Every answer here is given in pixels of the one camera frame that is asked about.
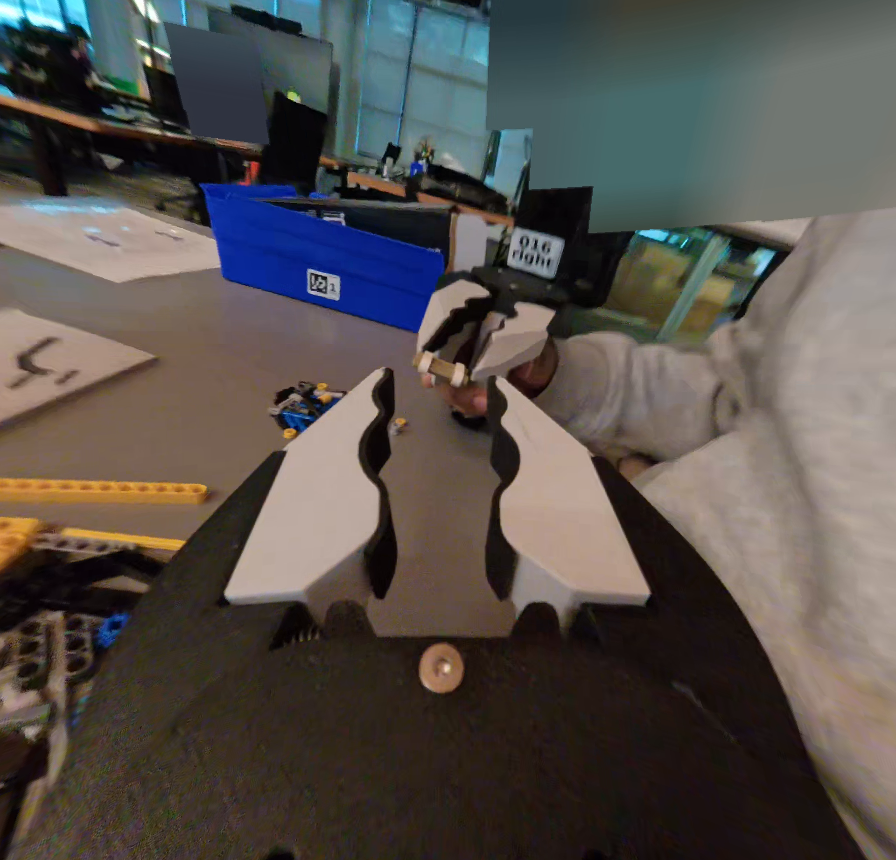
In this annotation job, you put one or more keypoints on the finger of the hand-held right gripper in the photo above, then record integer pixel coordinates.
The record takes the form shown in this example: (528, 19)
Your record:
(444, 314)
(518, 342)

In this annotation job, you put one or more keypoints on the long yellow lego beam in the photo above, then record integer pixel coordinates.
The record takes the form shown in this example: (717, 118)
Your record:
(105, 490)

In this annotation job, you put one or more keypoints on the white mat with black marks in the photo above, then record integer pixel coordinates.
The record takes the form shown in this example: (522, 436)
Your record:
(91, 356)

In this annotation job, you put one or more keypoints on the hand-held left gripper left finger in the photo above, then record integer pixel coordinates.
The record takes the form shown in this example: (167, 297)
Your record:
(301, 517)

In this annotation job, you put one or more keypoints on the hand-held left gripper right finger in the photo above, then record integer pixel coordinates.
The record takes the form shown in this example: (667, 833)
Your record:
(567, 524)

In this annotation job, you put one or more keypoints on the wooden office desk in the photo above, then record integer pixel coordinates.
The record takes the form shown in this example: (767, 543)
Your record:
(84, 121)

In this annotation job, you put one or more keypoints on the black office chair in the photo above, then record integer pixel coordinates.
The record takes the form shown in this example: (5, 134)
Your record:
(294, 142)

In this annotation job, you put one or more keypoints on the grey monitor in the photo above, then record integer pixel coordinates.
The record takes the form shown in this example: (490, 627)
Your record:
(217, 82)

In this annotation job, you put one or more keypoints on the person in grey hoodie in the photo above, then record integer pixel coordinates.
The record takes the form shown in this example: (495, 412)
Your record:
(805, 524)

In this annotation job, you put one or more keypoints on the white mat with faint marks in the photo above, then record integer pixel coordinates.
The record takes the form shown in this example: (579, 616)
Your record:
(56, 233)

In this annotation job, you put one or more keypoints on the partly built lego model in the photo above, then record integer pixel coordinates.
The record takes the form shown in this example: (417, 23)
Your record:
(42, 653)

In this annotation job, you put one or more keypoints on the dark monitor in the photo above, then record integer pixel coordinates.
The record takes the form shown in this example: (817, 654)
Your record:
(294, 54)

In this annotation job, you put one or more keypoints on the person's right hand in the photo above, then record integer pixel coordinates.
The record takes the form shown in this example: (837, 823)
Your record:
(540, 370)

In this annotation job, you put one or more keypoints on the pile of lego beams and gears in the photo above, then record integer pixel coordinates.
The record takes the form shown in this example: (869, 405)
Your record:
(297, 417)

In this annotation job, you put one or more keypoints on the blue plastic bin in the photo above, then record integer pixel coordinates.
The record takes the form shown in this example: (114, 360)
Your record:
(280, 251)

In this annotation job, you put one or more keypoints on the person's right forearm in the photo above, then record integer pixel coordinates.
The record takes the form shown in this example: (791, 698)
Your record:
(630, 391)

